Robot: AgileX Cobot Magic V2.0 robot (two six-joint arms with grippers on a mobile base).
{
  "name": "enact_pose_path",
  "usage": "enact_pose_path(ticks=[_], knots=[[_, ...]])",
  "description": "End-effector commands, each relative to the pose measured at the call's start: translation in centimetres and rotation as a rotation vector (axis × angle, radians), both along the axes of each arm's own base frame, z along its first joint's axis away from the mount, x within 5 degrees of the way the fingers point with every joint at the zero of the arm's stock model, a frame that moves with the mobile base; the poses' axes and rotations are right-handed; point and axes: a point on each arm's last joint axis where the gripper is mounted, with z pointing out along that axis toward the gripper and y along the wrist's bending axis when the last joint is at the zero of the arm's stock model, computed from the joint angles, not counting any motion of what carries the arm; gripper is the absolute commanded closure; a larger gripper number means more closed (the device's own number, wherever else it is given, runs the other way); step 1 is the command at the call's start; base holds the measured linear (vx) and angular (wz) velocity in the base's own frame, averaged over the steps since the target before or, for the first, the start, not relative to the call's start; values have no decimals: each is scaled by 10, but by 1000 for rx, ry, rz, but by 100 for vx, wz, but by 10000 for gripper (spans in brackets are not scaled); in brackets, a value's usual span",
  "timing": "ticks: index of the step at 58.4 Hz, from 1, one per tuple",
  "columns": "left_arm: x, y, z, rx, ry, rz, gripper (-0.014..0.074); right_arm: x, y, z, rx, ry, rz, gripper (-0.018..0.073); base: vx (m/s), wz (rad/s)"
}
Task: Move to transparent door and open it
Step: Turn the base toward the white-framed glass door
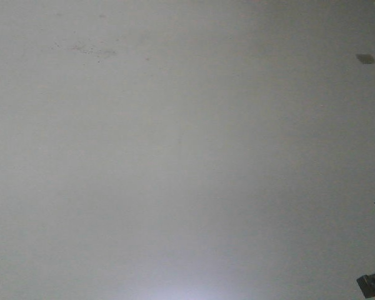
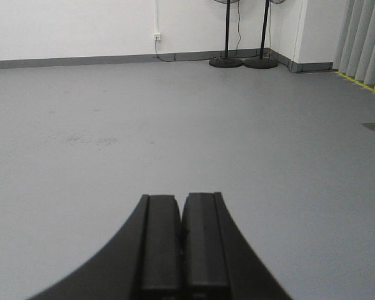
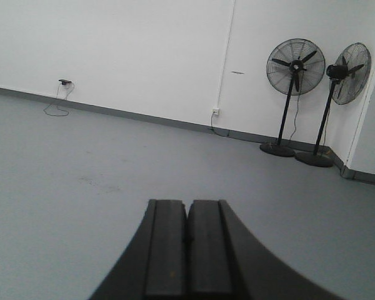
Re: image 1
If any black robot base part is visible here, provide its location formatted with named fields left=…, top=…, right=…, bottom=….
left=356, top=274, right=375, bottom=299

